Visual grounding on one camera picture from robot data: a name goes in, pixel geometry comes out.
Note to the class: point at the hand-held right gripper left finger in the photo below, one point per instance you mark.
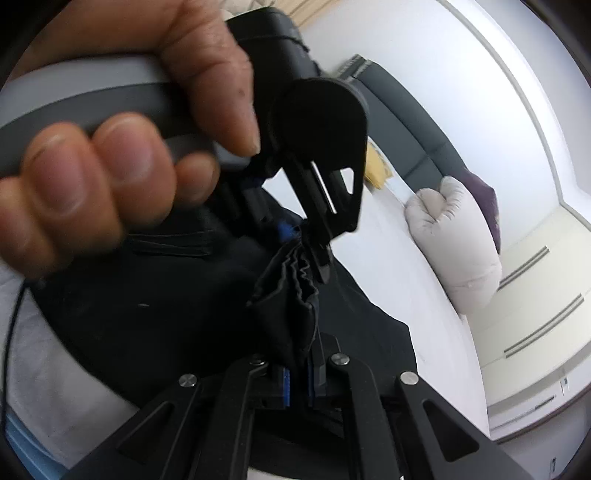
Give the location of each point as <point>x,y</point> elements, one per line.
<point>285,392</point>

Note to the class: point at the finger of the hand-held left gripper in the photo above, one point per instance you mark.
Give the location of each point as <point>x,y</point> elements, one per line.
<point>286,230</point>
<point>323,263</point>

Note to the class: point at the person's left hand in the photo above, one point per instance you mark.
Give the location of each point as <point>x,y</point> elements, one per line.
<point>69,194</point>

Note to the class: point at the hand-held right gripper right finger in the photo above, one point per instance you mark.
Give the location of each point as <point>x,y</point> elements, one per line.
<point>318,383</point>

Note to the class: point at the purple pillow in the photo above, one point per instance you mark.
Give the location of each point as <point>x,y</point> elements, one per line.
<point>485,203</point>

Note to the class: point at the rolled white duvet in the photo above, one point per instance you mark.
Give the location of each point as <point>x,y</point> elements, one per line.
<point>457,240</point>

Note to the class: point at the black denim pants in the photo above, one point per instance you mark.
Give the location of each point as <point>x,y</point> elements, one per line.
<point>161,314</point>

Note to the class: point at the cream wardrobe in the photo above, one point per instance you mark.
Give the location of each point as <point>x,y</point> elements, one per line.
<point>545,286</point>

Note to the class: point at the light blue cloth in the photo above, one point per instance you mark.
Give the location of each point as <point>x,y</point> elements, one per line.
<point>27,452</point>

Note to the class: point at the yellow pillow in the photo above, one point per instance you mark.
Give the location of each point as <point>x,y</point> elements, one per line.
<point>376,173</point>

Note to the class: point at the bed with grey headboard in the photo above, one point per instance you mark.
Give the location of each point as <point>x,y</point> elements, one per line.
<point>392,258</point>

